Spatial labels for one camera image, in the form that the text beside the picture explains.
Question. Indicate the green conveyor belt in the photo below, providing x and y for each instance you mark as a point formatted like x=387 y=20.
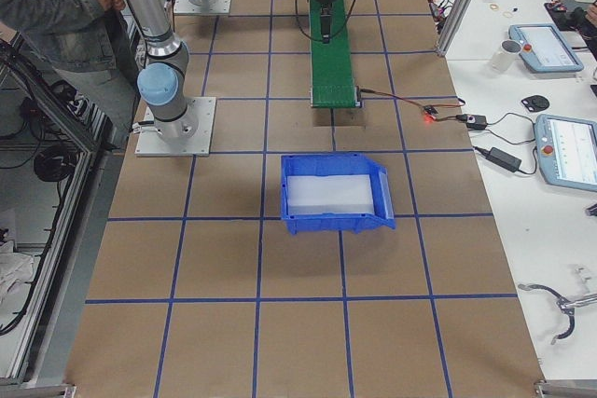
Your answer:
x=333 y=84

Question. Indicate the red lit circuit board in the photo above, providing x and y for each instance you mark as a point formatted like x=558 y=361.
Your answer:
x=430 y=113

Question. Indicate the blue plastic bin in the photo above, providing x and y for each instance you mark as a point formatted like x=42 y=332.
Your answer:
x=335 y=192

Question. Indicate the white mug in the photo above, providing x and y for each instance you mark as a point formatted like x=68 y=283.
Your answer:
x=506 y=54

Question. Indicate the small black controller box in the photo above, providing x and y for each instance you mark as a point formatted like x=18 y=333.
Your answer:
x=476 y=122

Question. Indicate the far teach pendant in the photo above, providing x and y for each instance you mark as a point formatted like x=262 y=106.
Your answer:
x=545 y=50

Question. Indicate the teach pendant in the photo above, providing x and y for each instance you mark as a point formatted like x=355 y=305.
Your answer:
x=566 y=150
x=545 y=50

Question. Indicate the black round puck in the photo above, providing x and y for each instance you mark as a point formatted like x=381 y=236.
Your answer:
x=535 y=103

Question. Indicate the black power adapter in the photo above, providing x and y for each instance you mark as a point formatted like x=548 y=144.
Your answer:
x=503 y=159

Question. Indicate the person in grey jacket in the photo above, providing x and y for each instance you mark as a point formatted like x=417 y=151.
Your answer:
x=86 y=43

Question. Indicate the near teach pendant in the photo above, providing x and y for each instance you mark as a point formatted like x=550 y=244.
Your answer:
x=566 y=150

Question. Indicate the metal clamp tool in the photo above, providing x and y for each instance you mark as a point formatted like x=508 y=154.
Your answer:
x=567 y=306

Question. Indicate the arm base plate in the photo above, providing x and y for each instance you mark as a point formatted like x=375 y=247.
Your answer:
x=202 y=7
x=190 y=135

